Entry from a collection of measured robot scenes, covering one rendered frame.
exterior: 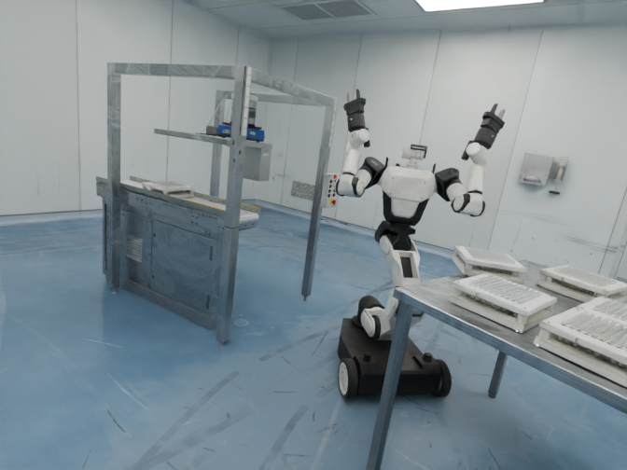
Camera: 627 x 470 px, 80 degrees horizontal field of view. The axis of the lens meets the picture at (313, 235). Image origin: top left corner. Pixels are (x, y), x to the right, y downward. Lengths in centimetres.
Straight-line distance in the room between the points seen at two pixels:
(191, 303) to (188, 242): 41
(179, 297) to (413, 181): 172
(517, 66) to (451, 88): 77
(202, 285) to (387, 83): 427
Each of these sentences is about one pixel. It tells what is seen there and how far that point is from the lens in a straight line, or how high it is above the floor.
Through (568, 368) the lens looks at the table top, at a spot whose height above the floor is 82.
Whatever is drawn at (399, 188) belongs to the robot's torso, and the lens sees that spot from 203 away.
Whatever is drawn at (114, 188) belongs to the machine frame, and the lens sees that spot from 296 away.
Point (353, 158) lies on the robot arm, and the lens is 190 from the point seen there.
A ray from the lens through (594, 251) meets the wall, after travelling 531.
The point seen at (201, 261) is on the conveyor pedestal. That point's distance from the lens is 252.
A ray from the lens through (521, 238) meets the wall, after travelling 532.
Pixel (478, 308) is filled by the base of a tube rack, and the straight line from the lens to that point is 133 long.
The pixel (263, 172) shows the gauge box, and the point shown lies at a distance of 236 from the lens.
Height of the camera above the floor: 128
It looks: 14 degrees down
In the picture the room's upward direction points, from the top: 8 degrees clockwise
